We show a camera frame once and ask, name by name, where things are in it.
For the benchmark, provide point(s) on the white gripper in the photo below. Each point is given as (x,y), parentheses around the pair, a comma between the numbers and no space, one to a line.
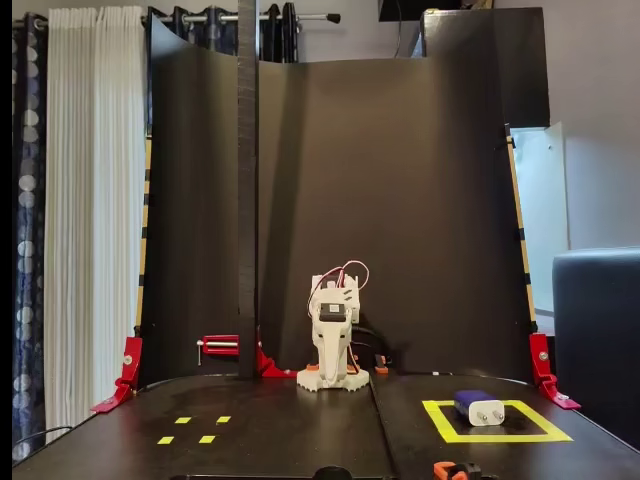
(330,334)

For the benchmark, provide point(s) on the blue white charger block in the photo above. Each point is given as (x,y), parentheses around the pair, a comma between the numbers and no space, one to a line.
(487,412)

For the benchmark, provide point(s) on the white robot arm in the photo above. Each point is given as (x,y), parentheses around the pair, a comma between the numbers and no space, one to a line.
(360,382)

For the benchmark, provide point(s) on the orange black spring clamp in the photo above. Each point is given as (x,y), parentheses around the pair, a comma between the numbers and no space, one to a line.
(353,369)
(312,368)
(381,369)
(442,470)

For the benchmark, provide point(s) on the red screw clamp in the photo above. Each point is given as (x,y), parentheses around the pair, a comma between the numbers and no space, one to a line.
(220,345)

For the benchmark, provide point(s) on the small yellow tape marker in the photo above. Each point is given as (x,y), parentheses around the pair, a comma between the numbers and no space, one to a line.
(182,420)
(223,419)
(165,440)
(207,439)

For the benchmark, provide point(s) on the black curved backdrop sheet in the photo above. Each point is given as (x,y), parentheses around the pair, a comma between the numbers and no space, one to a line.
(400,200)

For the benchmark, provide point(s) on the yellow tape square outline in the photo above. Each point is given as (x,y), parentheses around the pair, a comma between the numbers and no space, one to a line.
(500,438)

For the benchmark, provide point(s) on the striped wooden support stick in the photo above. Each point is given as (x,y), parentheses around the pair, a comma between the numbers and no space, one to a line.
(145,215)
(524,260)

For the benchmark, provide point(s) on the dark blue sofa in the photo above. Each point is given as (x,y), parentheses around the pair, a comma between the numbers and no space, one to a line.
(600,325)

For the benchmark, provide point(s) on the white pleated curtain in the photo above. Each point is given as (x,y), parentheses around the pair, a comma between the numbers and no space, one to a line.
(95,200)

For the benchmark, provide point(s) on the dark navy grommet curtain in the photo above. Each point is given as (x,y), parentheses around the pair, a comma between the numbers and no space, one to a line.
(277,40)

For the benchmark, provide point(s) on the silver curtain rod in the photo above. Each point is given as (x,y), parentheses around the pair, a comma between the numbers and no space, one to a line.
(315,19)

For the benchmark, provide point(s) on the dark blue dotted curtain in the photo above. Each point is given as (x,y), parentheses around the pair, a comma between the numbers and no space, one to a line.
(27,200)

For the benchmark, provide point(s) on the black cardboard panel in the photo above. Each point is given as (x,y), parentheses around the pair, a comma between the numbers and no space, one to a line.
(520,60)

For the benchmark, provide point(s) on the red post base bracket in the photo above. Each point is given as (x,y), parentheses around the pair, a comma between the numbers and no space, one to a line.
(267,367)

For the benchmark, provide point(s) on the black vertical camera post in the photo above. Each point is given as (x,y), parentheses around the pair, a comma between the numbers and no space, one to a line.
(247,200)

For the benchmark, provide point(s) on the red plastic corner bracket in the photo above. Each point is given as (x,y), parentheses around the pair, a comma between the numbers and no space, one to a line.
(541,357)
(131,360)

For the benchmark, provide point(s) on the black wall screen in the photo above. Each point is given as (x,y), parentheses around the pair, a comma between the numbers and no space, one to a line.
(415,9)

